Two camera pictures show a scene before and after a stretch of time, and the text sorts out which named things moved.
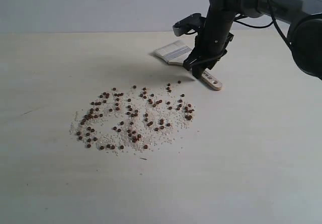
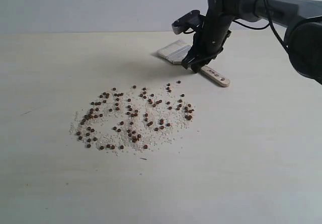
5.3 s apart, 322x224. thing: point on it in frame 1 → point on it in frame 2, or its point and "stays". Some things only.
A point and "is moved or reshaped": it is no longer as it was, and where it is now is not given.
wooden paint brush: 175,53 is moved or reshaped
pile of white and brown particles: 131,119 stays
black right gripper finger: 193,59 stays
